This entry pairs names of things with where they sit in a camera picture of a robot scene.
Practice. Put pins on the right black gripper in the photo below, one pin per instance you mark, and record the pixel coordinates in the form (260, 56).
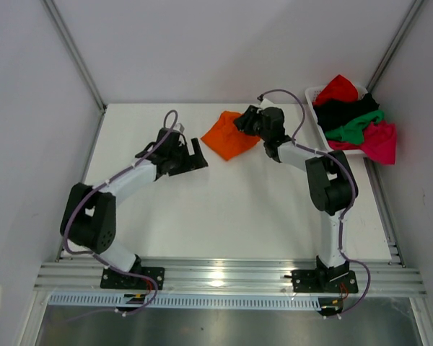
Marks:
(248, 120)

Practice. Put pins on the green t shirt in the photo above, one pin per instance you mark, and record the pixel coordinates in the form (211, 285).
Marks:
(353, 131)

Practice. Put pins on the red t shirt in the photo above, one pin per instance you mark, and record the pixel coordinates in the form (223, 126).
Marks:
(339, 89)

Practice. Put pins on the black t shirt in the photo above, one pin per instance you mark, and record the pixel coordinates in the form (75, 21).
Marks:
(333, 114)

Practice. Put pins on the slotted grey cable duct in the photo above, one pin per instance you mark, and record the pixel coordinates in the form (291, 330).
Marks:
(182, 301)

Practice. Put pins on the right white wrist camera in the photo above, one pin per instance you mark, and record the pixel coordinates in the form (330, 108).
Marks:
(265, 103)

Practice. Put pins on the orange t shirt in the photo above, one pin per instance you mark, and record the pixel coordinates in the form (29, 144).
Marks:
(226, 140)

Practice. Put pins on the magenta t shirt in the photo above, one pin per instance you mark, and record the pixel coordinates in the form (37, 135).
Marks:
(379, 143)

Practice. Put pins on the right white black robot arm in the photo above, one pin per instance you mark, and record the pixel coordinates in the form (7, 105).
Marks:
(332, 190)

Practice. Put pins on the white plastic laundry basket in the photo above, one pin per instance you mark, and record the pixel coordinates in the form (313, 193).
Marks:
(311, 94)

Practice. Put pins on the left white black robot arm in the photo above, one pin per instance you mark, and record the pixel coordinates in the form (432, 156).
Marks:
(90, 216)

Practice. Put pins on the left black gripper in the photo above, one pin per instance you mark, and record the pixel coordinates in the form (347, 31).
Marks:
(192, 162)

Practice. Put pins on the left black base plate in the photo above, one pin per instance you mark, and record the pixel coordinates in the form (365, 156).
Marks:
(114, 280)

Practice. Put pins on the aluminium mounting rail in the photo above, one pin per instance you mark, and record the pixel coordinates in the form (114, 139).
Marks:
(228, 276)

